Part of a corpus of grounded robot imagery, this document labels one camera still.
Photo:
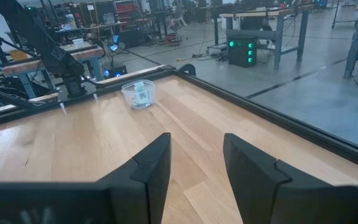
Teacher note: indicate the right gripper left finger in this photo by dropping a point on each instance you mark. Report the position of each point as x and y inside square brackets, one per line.
[129, 193]

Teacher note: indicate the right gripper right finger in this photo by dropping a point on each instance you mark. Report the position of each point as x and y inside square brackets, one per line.
[266, 193]

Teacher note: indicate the green sweetener packet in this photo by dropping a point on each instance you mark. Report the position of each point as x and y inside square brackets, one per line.
[141, 93]

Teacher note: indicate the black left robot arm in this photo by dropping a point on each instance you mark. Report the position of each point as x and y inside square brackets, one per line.
[42, 43]

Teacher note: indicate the clear plastic container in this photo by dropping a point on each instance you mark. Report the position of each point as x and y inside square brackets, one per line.
[129, 93]

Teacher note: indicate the computer tower blue light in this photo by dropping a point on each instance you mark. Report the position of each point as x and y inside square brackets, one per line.
[113, 70]

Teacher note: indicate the computer tower green lights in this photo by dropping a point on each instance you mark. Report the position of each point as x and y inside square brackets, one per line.
[241, 51]

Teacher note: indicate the wood table blue legs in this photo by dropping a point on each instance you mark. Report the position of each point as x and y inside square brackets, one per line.
[85, 54]

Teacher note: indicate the yellow object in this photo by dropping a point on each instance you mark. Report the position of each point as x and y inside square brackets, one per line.
[19, 55]

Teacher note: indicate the wooden top workbench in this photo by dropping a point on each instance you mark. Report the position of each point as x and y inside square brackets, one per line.
[272, 12]

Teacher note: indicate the red parts shelf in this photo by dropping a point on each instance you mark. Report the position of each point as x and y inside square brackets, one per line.
[126, 11]

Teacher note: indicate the black aluminium table frame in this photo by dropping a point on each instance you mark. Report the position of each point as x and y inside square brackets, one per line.
[259, 109]

